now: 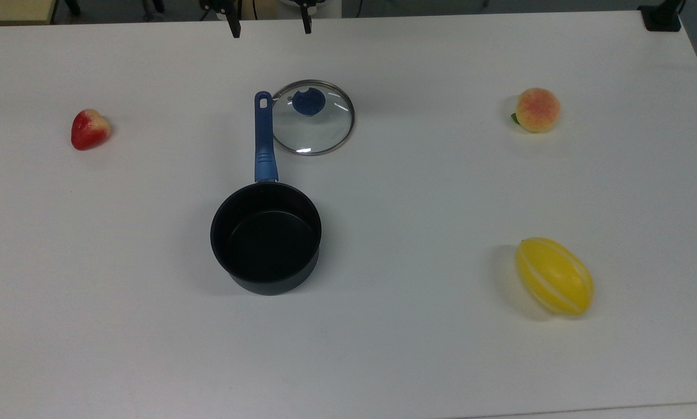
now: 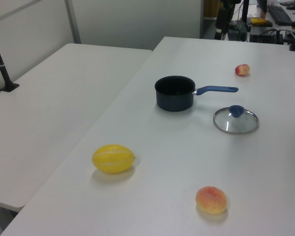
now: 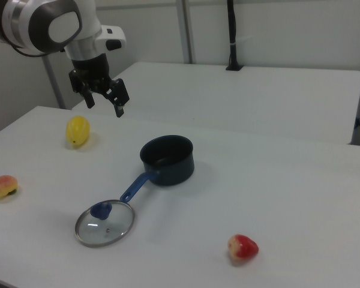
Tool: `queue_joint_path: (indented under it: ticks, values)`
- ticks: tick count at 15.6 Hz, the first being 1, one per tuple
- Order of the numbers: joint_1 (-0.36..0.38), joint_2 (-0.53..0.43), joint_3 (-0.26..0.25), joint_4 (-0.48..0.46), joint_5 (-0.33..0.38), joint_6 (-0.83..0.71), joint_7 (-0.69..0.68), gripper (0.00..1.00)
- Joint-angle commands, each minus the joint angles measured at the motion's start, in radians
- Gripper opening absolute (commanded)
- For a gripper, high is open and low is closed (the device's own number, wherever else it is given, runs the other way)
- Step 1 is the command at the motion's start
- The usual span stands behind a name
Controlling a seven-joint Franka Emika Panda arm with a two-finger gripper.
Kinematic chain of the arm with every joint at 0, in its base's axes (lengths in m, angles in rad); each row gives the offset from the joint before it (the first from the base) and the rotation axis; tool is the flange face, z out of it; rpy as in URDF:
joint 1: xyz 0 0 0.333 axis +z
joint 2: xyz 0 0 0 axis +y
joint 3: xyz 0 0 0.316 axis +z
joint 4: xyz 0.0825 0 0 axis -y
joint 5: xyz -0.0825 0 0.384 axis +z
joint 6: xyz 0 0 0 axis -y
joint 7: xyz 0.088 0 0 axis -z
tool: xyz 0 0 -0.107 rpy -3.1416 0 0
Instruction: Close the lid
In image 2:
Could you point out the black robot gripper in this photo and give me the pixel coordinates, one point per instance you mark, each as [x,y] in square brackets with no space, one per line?
[222,17]

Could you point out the glass lid with blue knob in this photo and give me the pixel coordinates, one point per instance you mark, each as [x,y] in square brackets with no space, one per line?
[236,121]

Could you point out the yellow box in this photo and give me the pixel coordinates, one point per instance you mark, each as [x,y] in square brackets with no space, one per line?
[258,21]

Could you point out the red cut apple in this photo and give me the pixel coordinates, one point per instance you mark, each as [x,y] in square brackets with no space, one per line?
[242,70]

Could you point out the black electronics box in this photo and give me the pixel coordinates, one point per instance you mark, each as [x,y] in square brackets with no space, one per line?
[265,38]

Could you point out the black keyboard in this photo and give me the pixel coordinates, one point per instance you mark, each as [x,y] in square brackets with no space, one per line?
[280,14]

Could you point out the black computer mouse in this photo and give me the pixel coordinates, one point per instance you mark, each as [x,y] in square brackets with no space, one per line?
[292,7]

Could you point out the dark blue saucepan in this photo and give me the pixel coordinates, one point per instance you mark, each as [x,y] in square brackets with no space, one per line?
[174,98]

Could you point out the yellow striped melon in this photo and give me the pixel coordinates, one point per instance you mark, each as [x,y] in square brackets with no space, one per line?
[113,159]

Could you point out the orange pink peach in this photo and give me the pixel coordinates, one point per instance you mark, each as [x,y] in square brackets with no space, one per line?
[211,200]

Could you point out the white side table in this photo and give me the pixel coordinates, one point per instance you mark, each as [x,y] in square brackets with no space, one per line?
[51,110]

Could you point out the grey metal partition post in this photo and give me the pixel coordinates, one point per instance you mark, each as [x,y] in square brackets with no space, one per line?
[202,18]
[73,22]

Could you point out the black camera pole with base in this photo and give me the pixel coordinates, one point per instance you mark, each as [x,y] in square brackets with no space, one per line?
[2,71]

